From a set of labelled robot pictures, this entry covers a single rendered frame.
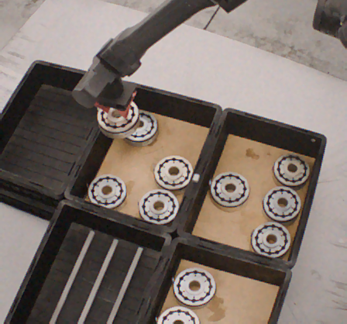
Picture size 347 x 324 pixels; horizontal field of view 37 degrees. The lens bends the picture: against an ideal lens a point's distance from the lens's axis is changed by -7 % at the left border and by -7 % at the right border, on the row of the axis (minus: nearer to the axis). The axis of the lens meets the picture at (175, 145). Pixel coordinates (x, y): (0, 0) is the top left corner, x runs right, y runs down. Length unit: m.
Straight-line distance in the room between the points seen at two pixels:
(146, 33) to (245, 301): 0.70
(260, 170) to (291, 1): 1.90
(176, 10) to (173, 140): 0.69
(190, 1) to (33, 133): 0.87
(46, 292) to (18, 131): 0.52
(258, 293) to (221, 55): 0.91
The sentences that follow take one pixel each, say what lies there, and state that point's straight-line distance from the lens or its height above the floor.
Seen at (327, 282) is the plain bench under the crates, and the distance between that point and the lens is 1.55.
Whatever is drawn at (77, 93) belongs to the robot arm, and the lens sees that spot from 1.17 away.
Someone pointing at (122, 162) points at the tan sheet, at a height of 0.83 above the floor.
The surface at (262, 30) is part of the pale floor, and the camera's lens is 3.06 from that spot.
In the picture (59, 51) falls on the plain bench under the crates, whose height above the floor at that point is 0.70.
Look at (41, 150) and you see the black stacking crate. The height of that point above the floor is 0.83.
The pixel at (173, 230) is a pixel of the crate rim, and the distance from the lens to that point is 1.32.
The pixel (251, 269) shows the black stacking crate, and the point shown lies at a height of 0.89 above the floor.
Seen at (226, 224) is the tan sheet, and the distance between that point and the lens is 1.44.
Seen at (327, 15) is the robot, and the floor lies 1.16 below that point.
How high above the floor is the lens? 2.13
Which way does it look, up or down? 56 degrees down
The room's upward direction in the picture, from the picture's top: 3 degrees counter-clockwise
